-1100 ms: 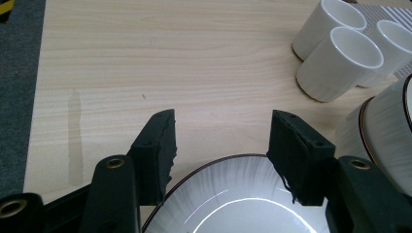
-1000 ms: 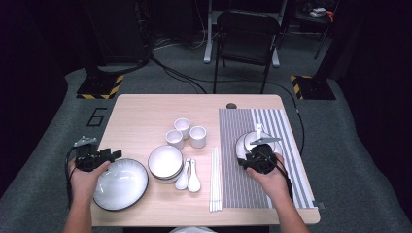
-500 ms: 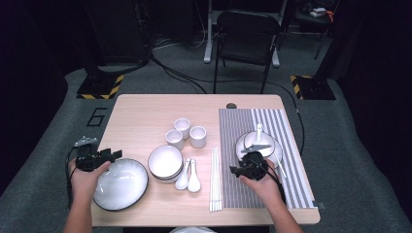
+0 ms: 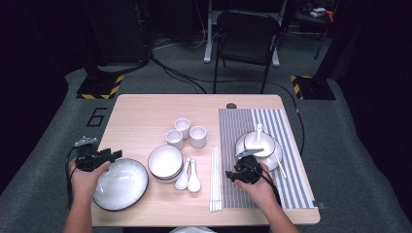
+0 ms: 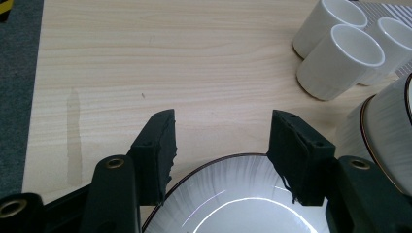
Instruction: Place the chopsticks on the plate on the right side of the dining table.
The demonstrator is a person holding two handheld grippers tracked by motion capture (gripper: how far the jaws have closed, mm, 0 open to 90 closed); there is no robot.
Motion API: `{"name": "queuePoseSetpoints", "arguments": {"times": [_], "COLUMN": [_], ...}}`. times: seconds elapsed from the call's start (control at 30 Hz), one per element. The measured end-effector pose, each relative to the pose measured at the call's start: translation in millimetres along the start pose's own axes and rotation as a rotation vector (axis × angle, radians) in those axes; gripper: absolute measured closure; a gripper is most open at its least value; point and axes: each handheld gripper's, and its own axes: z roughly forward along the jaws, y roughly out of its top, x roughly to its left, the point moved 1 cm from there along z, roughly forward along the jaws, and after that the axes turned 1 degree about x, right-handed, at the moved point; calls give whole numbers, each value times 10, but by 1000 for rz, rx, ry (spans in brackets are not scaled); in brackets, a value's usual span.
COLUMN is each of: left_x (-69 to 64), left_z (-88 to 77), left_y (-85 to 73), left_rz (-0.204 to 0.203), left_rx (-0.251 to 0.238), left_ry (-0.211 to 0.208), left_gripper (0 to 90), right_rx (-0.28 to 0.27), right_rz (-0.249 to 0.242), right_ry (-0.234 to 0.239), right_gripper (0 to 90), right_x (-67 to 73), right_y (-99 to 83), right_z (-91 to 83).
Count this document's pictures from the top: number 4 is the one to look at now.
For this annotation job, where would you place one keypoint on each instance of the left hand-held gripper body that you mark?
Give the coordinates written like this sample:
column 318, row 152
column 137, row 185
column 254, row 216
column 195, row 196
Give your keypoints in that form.
column 89, row 160

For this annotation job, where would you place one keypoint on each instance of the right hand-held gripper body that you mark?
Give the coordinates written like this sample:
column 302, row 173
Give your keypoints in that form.
column 247, row 170

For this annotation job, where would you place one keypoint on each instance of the bundle of white chopsticks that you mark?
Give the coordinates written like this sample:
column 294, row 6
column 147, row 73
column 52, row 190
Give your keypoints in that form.
column 216, row 181

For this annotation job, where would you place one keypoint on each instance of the white ribbed plate dark rim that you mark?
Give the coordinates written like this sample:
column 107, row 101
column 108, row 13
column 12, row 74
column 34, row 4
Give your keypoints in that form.
column 273, row 161
column 121, row 186

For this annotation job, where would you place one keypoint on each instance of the white bowl brown rim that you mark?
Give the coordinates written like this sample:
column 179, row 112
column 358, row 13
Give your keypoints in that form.
column 165, row 160
column 176, row 178
column 267, row 144

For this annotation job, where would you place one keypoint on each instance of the white ceramic spoon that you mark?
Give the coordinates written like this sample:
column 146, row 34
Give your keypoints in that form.
column 259, row 132
column 193, row 185
column 182, row 183

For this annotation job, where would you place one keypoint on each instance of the white cup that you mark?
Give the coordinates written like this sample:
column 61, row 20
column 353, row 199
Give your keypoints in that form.
column 182, row 124
column 175, row 137
column 198, row 136

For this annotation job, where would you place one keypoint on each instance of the person's left hand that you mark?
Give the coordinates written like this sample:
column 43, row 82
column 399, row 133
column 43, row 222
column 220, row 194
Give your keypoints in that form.
column 82, row 184

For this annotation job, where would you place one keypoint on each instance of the person's right hand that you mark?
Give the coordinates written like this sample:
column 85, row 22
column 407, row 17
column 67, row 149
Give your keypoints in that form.
column 260, row 192

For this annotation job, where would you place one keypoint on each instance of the grey white striped placemat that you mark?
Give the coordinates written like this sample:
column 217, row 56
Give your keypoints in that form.
column 233, row 129

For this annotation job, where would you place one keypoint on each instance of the dark round table grommet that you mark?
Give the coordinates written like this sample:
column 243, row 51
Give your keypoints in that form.
column 231, row 106

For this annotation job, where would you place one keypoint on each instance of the person's white clothing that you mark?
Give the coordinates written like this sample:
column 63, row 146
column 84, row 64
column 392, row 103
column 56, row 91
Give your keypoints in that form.
column 191, row 230

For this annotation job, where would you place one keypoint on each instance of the black stand base striped tape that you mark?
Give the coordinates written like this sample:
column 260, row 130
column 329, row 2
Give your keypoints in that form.
column 97, row 85
column 315, row 89

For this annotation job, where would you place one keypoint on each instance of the black cabinet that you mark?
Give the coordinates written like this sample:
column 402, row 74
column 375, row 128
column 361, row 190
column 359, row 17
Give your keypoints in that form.
column 116, row 32

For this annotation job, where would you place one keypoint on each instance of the black folding chair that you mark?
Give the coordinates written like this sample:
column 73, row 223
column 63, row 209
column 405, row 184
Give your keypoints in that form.
column 247, row 48

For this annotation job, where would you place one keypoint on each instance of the white box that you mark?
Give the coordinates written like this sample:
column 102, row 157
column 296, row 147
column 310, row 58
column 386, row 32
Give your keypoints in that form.
column 319, row 12

